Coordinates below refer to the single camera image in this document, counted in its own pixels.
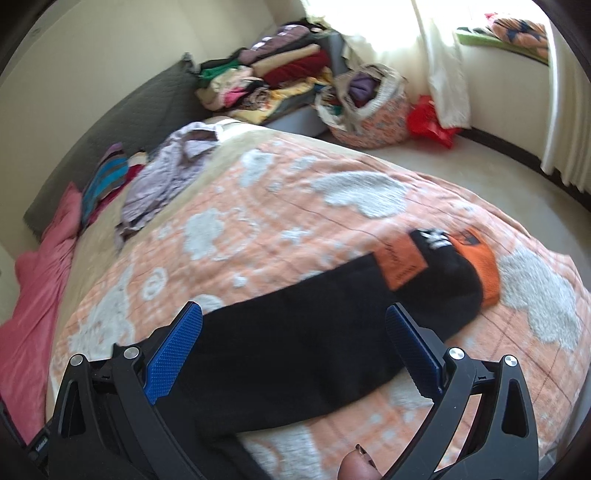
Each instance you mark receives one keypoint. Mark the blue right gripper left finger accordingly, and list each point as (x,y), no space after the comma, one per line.
(164,365)

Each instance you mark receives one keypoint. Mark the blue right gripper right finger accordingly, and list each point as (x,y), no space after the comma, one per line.
(420,349)

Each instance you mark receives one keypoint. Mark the black and orange sweater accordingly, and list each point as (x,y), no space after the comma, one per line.
(309,349)

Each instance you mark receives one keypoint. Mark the pile of folded clothes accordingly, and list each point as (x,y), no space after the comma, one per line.
(280,74)

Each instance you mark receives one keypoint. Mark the right hand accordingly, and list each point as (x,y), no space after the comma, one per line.
(358,465)

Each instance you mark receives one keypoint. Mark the beige bed cover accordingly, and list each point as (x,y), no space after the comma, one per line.
(95,250)

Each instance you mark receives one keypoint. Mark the pink blanket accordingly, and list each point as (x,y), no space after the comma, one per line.
(27,337)

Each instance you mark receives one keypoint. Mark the lilac crumpled shirt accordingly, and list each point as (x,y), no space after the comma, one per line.
(179,160)

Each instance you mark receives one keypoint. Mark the striped colourful folded cloth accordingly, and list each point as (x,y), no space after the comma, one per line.
(114,171)

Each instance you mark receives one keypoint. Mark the red plastic bag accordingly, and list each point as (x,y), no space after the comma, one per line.
(422,122)

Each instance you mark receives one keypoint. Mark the grey quilted headboard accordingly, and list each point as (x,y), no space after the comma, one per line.
(142,120)

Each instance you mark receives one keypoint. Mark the white curtain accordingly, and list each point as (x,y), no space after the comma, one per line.
(415,38)

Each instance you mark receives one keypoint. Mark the floral cushion on sill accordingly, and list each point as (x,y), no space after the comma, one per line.
(523,37)

